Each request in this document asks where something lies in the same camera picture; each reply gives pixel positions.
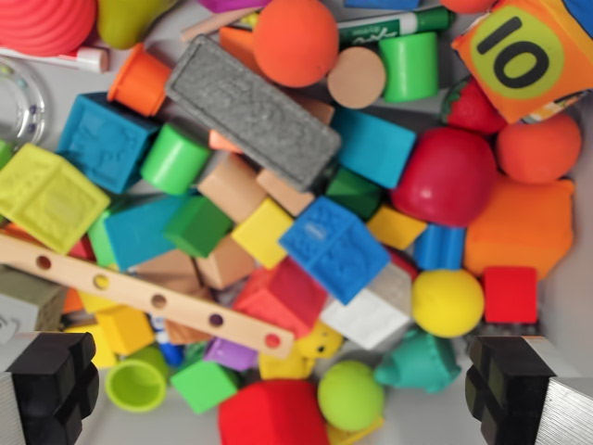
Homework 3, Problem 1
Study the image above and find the blue marker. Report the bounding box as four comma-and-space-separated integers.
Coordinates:
150, 314, 186, 367

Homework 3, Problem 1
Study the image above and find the white embossed rubber cube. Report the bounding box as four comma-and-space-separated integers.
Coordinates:
319, 266, 416, 351

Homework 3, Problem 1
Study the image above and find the purple plastic piece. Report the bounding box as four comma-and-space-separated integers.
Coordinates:
198, 0, 270, 14

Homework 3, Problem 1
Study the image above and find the gray felt eraser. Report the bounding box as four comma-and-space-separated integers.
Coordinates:
165, 34, 343, 194

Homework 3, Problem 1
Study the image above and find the olive green plastic pear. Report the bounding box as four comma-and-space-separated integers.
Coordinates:
95, 0, 180, 51

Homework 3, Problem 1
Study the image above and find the blue embossed rubber cube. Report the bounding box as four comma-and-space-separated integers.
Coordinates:
278, 195, 391, 306
56, 92, 162, 195

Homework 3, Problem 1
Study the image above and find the lime green ball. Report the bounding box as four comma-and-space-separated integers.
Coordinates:
317, 360, 385, 432

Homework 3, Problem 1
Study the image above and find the gray plastic bin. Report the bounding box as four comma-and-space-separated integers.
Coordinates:
0, 0, 593, 445

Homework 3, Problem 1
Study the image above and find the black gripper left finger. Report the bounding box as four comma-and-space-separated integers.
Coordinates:
0, 331, 101, 445

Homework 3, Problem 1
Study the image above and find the blue soft block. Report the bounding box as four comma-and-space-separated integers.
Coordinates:
343, 0, 421, 11

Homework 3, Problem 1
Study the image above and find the red soft block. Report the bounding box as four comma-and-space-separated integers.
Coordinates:
217, 378, 331, 445

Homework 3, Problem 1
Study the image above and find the fabric cube with number ten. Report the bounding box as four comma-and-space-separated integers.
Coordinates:
451, 0, 593, 125

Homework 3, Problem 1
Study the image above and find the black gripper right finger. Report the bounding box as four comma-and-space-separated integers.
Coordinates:
464, 336, 593, 445

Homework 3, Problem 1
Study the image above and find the orange plastic cup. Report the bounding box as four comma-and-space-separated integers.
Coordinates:
107, 43, 173, 118

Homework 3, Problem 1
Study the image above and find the red and white marker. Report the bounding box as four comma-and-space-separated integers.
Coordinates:
0, 45, 111, 74

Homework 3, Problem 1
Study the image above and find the orange foam ball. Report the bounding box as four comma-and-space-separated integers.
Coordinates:
496, 113, 583, 185
439, 0, 499, 15
252, 0, 340, 89

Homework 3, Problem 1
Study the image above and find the lime plastic cup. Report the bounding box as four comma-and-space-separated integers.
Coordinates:
105, 345, 170, 413

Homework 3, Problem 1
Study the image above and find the blue wooden cylinder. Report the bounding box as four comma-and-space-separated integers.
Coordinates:
412, 223, 467, 273

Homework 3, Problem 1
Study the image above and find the green dry erase marker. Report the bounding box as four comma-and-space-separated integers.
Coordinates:
336, 7, 456, 47

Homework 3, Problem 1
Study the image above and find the yellow rubber toy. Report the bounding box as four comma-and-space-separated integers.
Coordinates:
258, 321, 345, 381

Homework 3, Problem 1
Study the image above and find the gray-olive embossed cube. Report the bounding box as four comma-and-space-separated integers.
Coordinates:
0, 264, 69, 344

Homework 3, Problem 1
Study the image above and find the dark green wooden block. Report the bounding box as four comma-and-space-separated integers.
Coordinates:
323, 166, 384, 222

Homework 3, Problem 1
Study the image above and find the wooden strip with holes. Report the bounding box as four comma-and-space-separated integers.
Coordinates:
0, 233, 297, 361

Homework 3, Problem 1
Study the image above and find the tan wooden block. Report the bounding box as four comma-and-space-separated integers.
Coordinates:
256, 169, 316, 218
197, 152, 269, 226
194, 235, 256, 291

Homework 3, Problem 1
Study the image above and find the yellow wooden cube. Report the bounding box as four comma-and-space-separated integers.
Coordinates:
95, 305, 157, 357
230, 197, 296, 271

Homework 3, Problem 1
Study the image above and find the orange wooden block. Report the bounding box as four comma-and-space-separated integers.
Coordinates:
218, 26, 260, 70

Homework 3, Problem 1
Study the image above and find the thin wooden stick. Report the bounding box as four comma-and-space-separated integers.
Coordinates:
180, 8, 260, 43

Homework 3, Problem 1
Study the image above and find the red embossed rubber cube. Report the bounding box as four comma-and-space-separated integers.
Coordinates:
231, 257, 329, 339

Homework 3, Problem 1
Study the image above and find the green wooden cube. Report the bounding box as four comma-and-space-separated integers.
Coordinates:
162, 194, 234, 260
170, 359, 240, 415

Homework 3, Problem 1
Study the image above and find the red ribbed dome toy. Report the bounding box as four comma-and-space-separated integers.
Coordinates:
0, 0, 98, 57

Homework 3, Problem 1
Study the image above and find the yellow-green embossed rubber cube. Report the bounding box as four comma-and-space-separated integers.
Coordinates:
0, 142, 111, 255

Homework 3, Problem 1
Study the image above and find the red wooden cube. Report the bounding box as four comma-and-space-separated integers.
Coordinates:
481, 266, 539, 324

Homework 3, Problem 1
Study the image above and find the round wooden cylinder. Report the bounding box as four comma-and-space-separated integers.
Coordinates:
326, 45, 387, 110

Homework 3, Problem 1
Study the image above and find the red plastic apple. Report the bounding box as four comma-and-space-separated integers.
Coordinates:
389, 126, 498, 228

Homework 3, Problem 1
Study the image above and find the yellow ball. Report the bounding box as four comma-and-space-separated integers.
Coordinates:
410, 268, 486, 338

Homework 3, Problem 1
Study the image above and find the yellow wooden block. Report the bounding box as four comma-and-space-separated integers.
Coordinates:
366, 203, 428, 251

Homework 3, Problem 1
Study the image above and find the clear plastic ball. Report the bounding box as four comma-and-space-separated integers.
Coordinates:
0, 56, 47, 149

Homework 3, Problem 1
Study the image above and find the red plastic strawberry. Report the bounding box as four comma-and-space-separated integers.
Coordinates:
440, 77, 509, 135

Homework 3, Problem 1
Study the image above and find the purple wooden block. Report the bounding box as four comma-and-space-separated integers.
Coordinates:
202, 337, 259, 373

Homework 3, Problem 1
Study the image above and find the orange soft block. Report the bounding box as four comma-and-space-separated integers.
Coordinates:
463, 175, 575, 282

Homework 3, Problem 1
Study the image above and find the teal rubber toy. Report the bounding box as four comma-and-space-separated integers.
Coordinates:
373, 327, 463, 395

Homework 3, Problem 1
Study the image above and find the green plastic cylinder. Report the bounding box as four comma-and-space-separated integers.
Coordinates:
378, 31, 440, 104
140, 122, 213, 197

